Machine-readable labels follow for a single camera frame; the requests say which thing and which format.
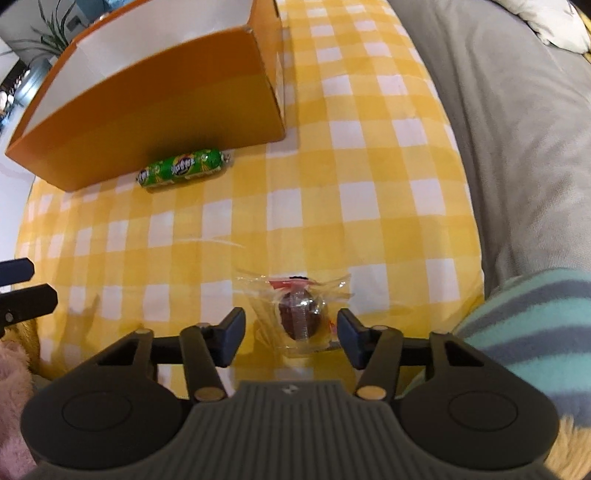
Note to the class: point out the orange cardboard box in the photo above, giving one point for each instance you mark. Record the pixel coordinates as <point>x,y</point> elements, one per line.
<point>152,80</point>

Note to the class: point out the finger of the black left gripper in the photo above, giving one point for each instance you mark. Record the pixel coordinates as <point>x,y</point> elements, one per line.
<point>26,304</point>
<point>16,271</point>

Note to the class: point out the clear chocolate cookie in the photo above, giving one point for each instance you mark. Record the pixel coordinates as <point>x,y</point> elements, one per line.
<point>296,315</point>

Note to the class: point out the yellow checkered tablecloth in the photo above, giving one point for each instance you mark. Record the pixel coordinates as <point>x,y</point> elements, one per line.
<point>368,184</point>

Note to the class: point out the pink fluffy fabric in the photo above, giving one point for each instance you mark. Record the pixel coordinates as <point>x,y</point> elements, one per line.
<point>16,390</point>

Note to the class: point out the cream pillow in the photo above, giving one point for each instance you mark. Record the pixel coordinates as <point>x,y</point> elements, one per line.
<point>555,22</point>

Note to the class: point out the green sausage stick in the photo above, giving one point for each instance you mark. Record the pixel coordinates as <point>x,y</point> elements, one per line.
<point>184,167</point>

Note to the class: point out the grey sofa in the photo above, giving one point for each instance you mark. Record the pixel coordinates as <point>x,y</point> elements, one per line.
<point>520,113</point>

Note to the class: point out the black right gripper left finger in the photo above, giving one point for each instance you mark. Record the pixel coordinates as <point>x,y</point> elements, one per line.
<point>205,348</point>

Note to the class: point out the potted green plant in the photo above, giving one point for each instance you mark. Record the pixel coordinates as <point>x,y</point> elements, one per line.
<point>36,29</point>

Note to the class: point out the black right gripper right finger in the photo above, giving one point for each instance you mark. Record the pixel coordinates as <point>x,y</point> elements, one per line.
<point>376,352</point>

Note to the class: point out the striped teal blanket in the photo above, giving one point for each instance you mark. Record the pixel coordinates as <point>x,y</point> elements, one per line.
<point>538,327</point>

